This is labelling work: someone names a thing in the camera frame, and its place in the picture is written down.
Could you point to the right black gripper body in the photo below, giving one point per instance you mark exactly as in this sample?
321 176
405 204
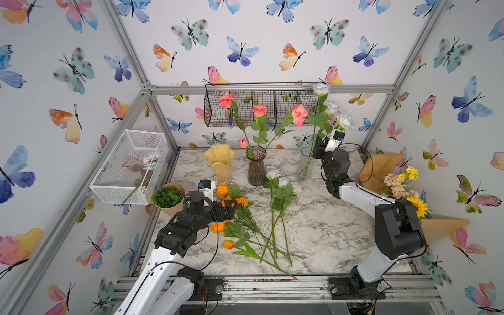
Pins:
323 146

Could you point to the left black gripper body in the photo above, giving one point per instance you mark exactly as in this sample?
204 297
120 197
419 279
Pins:
216 214

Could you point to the pink rose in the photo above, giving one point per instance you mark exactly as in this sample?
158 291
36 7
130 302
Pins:
297 116

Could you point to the pink rose pair stem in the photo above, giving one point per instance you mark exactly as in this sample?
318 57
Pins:
259 122

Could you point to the pink tulip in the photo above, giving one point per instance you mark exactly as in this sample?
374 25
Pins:
244 144

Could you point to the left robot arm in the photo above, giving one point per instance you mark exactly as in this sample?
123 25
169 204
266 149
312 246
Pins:
166 283

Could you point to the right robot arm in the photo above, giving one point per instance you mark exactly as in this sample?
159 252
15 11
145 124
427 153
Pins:
398 232

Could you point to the orange ranunculus flower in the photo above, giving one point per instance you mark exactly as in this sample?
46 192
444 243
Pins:
217 227

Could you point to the orange rose flower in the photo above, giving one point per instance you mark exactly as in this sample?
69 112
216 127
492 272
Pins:
222 190

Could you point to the clear glass vase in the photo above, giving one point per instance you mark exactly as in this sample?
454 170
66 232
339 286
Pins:
305 164

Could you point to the orange tulip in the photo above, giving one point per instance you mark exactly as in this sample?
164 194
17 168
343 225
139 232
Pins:
242 248

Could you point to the potted green succulent plant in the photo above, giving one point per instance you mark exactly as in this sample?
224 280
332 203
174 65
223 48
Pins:
169 198

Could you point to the white roses bunch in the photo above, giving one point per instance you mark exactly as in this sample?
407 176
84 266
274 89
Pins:
283 192

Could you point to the yellow ruffled vase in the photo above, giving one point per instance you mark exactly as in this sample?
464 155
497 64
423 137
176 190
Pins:
220 157

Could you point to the purple glass vase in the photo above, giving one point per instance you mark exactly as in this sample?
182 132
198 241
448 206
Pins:
256 170

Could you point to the wooden corner shelf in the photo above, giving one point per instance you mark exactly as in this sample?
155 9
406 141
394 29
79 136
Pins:
378 177

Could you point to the sunflower bouquet in vase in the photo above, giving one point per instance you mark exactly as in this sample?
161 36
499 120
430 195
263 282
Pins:
400 186

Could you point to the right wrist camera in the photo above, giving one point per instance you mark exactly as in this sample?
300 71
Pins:
335 139

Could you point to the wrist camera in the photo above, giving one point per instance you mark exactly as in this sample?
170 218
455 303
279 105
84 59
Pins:
335 139
207 187

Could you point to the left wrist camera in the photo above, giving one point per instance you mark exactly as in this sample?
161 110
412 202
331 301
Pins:
207 187

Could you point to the white mesh wall basket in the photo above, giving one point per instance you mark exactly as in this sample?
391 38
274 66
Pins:
129 173

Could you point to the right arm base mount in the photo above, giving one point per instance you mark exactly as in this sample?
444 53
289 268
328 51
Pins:
353 287

